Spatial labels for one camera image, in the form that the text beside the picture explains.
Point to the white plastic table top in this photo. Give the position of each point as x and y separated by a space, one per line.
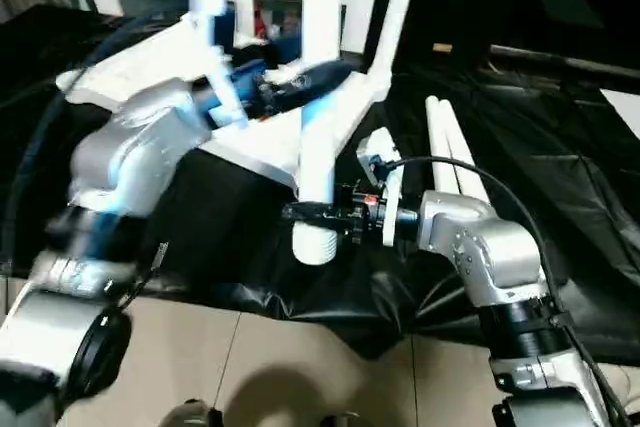
260 147

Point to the white plastic table leg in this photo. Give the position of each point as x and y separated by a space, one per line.
320 7
465 162
440 147
395 12

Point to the black mat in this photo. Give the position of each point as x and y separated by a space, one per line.
550 172

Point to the small tan block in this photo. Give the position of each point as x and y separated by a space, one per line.
442 47

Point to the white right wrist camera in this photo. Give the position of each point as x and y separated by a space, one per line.
392 187

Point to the black rail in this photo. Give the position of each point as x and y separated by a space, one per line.
565 62

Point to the white flat board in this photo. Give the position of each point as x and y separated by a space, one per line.
625 109

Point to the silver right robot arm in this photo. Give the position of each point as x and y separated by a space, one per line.
480 242

